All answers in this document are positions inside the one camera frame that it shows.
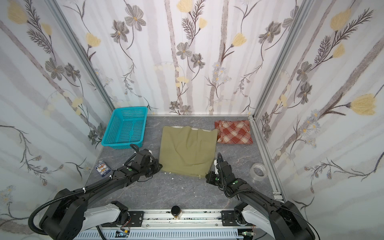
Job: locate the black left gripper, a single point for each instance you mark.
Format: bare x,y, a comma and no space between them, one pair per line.
154,166

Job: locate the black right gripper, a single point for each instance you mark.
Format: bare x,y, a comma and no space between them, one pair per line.
212,177

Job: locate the red plaid wool skirt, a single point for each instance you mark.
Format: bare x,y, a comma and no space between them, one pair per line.
236,132

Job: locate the olive green skirt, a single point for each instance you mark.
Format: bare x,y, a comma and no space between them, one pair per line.
187,151

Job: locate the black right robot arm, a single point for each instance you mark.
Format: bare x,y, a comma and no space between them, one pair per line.
282,221

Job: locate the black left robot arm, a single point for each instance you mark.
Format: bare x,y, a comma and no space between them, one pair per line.
63,218

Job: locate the clear tape roll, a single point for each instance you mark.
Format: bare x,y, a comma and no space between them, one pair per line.
258,172

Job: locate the black knob jar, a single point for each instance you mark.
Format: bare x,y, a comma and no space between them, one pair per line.
176,212

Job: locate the teal plastic basket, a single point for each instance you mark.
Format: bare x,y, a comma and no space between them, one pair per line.
126,127

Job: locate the aluminium front rail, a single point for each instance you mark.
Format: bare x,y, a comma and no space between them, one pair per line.
158,225

